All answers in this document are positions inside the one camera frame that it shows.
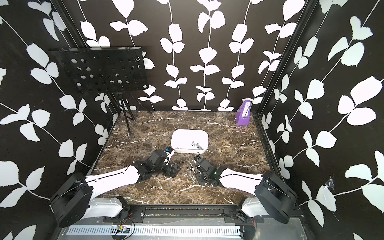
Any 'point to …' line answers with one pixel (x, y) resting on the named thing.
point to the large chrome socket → (199, 147)
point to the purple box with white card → (242, 115)
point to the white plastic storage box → (189, 141)
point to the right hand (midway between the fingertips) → (199, 172)
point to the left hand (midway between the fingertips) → (176, 165)
